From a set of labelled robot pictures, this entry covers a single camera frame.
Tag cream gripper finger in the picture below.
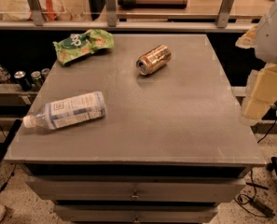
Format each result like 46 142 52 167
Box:
235 26 257 49
240 63 277 126

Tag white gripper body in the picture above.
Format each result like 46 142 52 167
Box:
255 0 277 63

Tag blue label plastic bottle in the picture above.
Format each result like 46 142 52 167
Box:
23 91 106 130

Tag small water bottle on shelf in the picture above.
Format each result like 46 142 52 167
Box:
0 64 11 84

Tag gold soda can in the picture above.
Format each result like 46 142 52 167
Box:
136 45 172 76

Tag grey drawer cabinet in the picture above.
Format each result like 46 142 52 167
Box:
7 35 265 224

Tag green chip bag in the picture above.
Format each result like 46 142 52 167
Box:
53 29 114 66

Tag silver can on shelf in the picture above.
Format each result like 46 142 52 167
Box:
41 68 50 79

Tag green soda can on shelf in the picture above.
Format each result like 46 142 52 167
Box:
31 71 44 90

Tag dark soda can on shelf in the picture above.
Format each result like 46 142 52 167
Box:
14 71 32 91

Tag orange white plastic bag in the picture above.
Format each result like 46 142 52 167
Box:
3 0 73 21

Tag black stand leg left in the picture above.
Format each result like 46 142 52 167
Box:
0 119 22 185

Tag metal rail bracket right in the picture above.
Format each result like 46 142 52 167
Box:
215 0 234 28

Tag metal rail bracket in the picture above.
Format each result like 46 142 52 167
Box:
105 0 118 27
27 0 45 26
215 0 234 28

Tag black cable with adapter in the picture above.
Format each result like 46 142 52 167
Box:
234 168 276 218

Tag metal rail bracket middle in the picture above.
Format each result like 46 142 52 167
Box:
105 0 118 27

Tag metal rail bracket left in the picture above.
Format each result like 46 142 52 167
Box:
27 0 45 26

